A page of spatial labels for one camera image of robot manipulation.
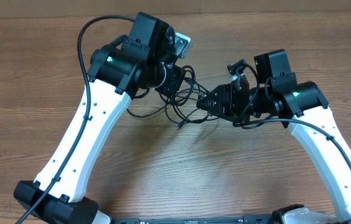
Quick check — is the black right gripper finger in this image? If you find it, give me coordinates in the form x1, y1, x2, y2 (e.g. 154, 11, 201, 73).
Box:
199, 85, 225, 104
196, 101, 225, 118

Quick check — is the black USB cable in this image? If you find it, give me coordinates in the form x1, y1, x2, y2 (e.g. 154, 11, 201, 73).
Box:
126, 104, 167, 119
157, 64, 220, 130

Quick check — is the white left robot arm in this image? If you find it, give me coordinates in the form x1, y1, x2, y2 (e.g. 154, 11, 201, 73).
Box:
14, 12, 192, 223

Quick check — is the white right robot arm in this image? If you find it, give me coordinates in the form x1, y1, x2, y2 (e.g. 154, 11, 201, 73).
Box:
197, 49, 351, 223

